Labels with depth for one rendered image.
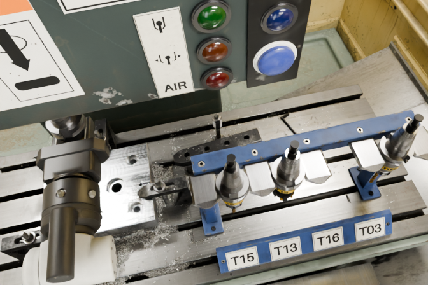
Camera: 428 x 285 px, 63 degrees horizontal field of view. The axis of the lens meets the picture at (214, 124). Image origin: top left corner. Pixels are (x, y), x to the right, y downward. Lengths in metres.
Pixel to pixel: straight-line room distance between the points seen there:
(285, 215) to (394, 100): 0.62
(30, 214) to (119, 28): 0.96
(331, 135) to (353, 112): 0.47
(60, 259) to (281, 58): 0.39
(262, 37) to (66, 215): 0.39
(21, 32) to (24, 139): 1.50
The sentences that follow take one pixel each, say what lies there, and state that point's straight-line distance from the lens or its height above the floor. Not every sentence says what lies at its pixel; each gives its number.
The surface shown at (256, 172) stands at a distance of 0.70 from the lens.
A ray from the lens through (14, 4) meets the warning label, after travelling 0.24.
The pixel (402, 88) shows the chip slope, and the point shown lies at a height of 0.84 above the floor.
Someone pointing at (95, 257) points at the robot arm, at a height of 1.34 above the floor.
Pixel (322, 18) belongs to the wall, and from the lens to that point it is 1.83.
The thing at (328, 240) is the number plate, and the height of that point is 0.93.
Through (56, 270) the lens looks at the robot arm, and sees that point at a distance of 0.53.
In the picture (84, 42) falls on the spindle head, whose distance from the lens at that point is 0.26.
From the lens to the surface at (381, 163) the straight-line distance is 0.76.
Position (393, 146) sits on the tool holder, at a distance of 0.75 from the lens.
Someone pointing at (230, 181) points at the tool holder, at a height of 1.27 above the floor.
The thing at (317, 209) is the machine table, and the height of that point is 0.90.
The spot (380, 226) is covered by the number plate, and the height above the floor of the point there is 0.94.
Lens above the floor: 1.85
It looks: 57 degrees down
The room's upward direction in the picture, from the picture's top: 7 degrees counter-clockwise
